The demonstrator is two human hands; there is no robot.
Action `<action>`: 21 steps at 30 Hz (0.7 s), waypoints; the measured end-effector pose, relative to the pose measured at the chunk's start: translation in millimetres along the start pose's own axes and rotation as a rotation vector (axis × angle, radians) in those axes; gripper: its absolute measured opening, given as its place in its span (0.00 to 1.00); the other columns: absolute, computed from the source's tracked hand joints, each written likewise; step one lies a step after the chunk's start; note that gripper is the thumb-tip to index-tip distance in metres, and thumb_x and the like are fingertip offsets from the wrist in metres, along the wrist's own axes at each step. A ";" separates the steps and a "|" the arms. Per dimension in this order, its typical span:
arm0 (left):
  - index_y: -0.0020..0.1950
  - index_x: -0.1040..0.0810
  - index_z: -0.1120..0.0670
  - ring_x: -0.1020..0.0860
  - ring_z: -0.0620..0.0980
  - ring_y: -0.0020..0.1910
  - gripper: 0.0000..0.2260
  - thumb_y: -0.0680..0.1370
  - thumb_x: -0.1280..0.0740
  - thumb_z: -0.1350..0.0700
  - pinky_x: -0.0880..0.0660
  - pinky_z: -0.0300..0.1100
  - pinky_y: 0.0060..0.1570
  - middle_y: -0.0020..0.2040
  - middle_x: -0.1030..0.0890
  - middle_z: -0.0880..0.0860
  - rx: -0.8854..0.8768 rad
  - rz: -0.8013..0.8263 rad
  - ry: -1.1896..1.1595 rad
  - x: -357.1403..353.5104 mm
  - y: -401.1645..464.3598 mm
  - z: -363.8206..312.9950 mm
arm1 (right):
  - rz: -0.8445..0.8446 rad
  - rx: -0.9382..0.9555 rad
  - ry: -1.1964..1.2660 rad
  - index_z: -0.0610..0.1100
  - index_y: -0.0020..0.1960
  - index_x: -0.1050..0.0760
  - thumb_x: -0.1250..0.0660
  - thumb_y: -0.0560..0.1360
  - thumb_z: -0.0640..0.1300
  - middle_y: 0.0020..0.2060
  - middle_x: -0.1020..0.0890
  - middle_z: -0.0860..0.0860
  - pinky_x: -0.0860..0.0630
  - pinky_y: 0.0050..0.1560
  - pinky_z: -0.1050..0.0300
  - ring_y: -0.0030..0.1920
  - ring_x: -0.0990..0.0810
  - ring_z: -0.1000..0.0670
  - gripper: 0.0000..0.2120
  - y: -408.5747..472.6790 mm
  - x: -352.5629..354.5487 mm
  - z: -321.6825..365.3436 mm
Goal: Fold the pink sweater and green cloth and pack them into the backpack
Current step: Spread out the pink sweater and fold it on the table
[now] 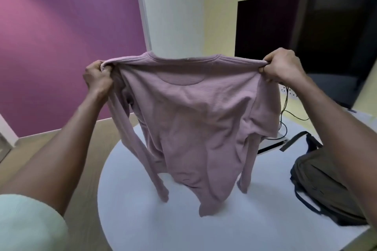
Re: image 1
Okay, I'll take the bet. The person's left hand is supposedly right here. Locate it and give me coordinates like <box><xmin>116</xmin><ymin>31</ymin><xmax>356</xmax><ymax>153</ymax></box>
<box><xmin>83</xmin><ymin>60</ymin><xmax>114</xmax><ymax>100</ymax></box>

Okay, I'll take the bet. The person's right hand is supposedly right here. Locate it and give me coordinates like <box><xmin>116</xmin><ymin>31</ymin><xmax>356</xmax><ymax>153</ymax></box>
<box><xmin>258</xmin><ymin>47</ymin><xmax>307</xmax><ymax>84</ymax></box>

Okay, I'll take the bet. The mauve long-sleeved shirt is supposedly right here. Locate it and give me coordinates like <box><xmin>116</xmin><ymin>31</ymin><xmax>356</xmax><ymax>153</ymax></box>
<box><xmin>101</xmin><ymin>51</ymin><xmax>282</xmax><ymax>218</ymax></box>

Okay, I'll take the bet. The person's left forearm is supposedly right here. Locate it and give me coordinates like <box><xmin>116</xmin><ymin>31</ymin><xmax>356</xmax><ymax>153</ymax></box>
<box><xmin>0</xmin><ymin>90</ymin><xmax>108</xmax><ymax>217</ymax></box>

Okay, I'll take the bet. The person's right forearm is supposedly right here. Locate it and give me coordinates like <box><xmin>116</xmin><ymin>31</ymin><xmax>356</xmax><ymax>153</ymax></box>
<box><xmin>287</xmin><ymin>74</ymin><xmax>377</xmax><ymax>219</ymax></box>

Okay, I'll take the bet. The black television screen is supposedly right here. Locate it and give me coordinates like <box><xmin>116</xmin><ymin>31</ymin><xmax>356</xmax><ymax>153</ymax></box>
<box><xmin>234</xmin><ymin>0</ymin><xmax>377</xmax><ymax>110</ymax></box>

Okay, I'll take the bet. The white flat device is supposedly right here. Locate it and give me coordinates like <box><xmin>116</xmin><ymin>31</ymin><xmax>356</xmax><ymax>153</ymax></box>
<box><xmin>257</xmin><ymin>130</ymin><xmax>290</xmax><ymax>157</ymax></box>

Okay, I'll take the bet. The white pillar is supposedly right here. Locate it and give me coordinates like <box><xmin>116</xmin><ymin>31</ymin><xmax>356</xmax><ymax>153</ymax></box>
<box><xmin>132</xmin><ymin>0</ymin><xmax>206</xmax><ymax>59</ymax></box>

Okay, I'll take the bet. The olive green backpack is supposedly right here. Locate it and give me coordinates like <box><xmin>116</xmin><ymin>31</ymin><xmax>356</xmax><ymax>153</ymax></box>
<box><xmin>279</xmin><ymin>131</ymin><xmax>369</xmax><ymax>227</ymax></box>

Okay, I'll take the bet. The light green shirt sleeve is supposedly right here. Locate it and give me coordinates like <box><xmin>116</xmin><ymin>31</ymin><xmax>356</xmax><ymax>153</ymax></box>
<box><xmin>0</xmin><ymin>194</ymin><xmax>69</xmax><ymax>251</ymax></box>

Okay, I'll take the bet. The black cable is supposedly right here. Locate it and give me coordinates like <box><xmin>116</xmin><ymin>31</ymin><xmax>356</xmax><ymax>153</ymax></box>
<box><xmin>278</xmin><ymin>84</ymin><xmax>310</xmax><ymax>136</ymax></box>

